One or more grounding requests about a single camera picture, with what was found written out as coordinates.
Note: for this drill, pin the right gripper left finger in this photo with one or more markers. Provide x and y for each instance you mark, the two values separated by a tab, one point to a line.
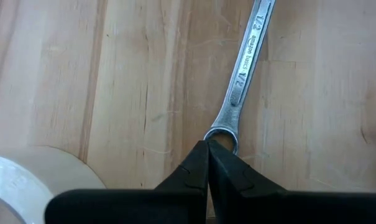
144	205

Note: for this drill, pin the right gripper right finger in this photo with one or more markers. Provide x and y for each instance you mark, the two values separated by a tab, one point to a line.
268	208

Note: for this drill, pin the white masking tape roll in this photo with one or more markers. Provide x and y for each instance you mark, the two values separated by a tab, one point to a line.
20	174

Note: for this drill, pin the silver combination wrench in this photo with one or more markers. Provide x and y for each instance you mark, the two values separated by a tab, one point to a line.
246	62

